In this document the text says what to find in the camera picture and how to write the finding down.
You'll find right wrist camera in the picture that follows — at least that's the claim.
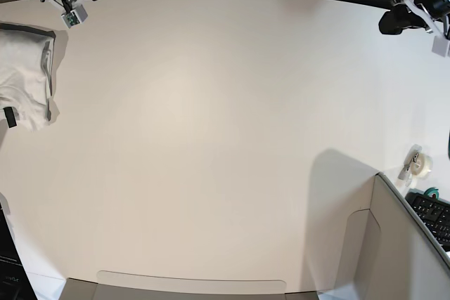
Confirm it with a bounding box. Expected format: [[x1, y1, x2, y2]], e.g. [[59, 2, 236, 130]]
[[61, 5, 88, 29]]

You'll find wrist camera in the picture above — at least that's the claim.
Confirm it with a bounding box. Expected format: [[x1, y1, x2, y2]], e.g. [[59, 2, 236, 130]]
[[61, 5, 88, 29], [432, 36, 450, 58]]

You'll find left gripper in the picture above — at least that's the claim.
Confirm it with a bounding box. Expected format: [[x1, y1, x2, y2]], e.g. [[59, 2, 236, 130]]
[[378, 0, 443, 36]]

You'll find clear tape dispenser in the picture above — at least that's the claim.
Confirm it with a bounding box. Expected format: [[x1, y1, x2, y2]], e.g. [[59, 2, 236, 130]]
[[397, 145, 433, 188]]

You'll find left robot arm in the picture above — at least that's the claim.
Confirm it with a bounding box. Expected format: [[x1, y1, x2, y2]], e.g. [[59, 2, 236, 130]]
[[378, 0, 449, 39]]

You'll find green tape roll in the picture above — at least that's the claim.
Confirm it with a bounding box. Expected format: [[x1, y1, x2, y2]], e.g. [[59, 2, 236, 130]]
[[423, 188, 439, 200]]

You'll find black computer keyboard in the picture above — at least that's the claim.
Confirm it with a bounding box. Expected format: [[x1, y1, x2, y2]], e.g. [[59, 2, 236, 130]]
[[406, 193, 450, 252]]

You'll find white printed t-shirt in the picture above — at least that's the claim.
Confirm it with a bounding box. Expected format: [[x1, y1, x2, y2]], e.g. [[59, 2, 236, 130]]
[[1, 22, 68, 131]]

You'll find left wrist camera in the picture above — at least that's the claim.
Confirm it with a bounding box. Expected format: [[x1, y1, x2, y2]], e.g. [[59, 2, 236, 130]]
[[432, 36, 450, 58]]

